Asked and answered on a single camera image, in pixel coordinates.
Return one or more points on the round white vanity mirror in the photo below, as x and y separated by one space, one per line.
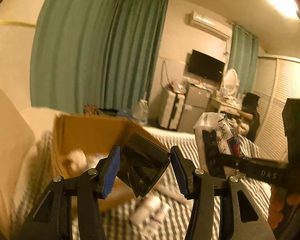
230 82

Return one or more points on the teal window curtain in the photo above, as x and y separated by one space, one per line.
95 52
243 57

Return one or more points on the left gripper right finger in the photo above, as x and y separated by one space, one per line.
240 217

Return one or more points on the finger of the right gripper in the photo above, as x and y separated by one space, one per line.
225 162

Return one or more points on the brown cardboard box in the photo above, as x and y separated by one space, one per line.
96 134

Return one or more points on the clear water bottle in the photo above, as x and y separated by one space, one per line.
140 112

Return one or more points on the black box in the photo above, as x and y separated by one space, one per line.
143 162

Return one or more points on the white plastic bottle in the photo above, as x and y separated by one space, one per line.
152 209

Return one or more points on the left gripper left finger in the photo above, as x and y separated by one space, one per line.
50 217

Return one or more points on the person right hand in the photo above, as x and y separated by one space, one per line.
280 197

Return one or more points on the white tube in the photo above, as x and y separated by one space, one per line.
177 196

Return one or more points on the clear bag with dark packs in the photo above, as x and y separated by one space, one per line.
207 122

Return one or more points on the black wall television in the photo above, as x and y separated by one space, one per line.
205 66

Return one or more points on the teal right window curtain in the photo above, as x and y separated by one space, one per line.
243 57

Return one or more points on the crumpled white tissue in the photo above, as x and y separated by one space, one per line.
77 162

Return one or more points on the grey small fridge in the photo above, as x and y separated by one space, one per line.
195 104

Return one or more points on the black garment on chair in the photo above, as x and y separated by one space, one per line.
249 108

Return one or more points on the white suitcase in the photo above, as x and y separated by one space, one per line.
171 107

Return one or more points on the white louvred wardrobe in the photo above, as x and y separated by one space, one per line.
277 79

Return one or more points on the white air conditioner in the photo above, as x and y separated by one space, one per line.
210 26

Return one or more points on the white dressing table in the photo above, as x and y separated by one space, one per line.
226 108

